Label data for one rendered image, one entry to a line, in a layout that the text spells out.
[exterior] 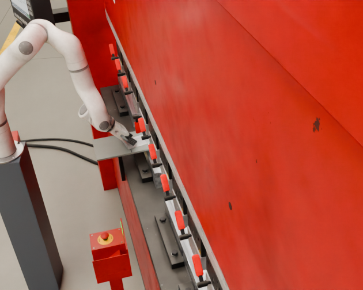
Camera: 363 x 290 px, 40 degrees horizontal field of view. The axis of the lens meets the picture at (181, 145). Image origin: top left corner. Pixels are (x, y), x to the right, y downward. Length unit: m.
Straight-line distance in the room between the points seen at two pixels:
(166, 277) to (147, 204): 0.44
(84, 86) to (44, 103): 2.81
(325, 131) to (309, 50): 0.10
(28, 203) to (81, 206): 1.04
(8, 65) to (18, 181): 0.64
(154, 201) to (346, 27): 1.92
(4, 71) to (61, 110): 2.58
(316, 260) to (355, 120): 0.28
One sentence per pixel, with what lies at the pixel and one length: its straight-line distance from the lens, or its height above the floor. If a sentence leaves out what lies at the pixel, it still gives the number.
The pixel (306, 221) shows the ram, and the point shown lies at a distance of 0.74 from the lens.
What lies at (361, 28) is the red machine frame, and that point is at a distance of 0.49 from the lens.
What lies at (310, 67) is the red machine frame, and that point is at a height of 2.19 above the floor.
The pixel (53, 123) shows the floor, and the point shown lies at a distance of 4.70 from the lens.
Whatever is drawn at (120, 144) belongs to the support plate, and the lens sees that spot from 2.53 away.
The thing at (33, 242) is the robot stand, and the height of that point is 0.44.
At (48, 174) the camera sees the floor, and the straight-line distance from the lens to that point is 4.10.
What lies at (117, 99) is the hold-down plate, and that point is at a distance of 3.09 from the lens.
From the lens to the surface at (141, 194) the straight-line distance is 2.40.
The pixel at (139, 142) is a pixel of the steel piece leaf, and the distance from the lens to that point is 2.52.
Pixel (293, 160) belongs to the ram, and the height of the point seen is 2.02.
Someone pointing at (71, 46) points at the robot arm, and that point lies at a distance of 2.18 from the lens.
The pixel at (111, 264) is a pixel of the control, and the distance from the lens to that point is 2.26.
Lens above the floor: 2.46
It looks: 36 degrees down
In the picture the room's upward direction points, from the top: 4 degrees counter-clockwise
